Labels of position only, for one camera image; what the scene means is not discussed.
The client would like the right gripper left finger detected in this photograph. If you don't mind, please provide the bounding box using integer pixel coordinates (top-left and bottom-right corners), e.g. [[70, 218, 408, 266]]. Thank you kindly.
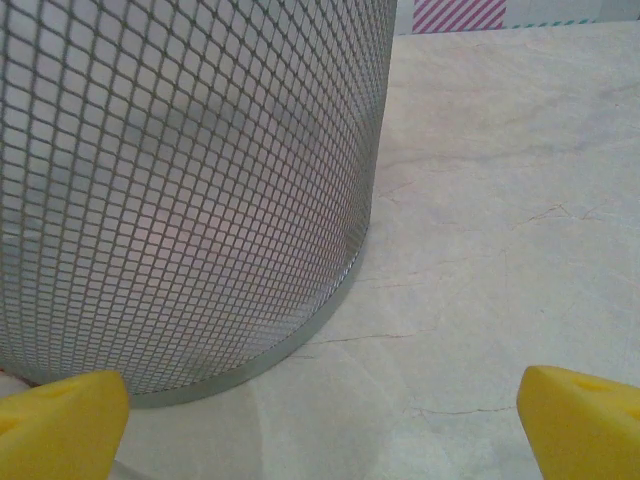
[[0, 369, 130, 480]]

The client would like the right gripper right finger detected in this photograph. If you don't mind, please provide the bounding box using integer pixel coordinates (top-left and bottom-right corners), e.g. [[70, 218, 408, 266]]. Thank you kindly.
[[516, 365, 640, 480]]

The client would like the silver wire mesh bin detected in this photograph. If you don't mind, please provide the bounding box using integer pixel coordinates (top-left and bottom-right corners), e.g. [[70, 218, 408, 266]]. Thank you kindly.
[[0, 0, 396, 409]]

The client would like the plaid cloth backdrop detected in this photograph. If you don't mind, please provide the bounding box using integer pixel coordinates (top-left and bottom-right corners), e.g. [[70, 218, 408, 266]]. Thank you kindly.
[[394, 0, 640, 36]]

